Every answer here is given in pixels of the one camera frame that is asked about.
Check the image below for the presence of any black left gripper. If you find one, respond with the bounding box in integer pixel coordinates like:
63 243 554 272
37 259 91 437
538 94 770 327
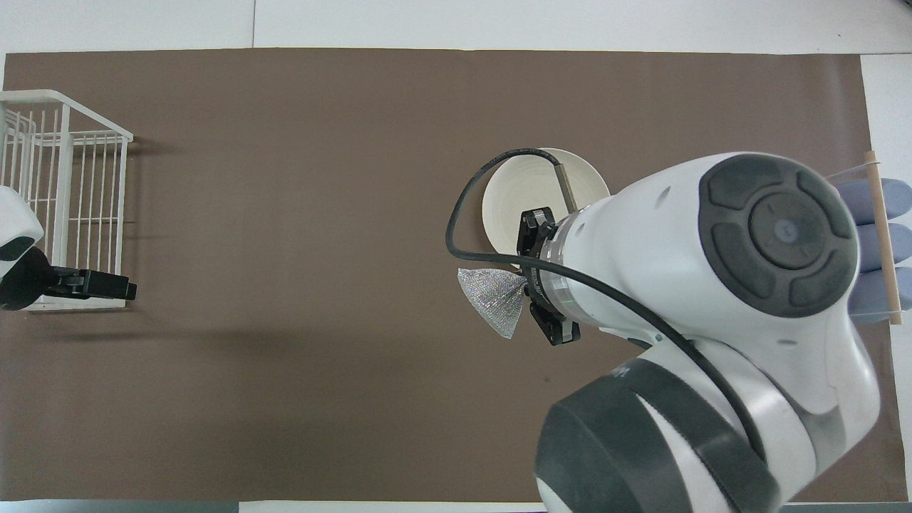
43 266 138 301

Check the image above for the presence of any cream round plate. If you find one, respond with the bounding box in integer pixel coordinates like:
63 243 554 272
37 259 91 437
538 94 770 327
482 147 611 276

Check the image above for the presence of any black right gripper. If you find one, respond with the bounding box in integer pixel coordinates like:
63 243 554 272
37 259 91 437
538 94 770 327
517 207 581 346

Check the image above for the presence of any brown table mat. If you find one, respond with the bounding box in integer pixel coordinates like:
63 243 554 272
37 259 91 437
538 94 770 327
0 48 909 503

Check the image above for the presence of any wire cup rack wooden handle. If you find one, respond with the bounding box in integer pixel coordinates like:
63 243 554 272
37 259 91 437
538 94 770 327
826 151 906 326

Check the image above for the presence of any white wire dish rack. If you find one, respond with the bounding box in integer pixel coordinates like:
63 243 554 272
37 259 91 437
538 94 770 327
0 89 135 311

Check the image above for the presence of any silver foil bag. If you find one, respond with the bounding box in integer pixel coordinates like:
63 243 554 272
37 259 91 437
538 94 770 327
456 267 529 341

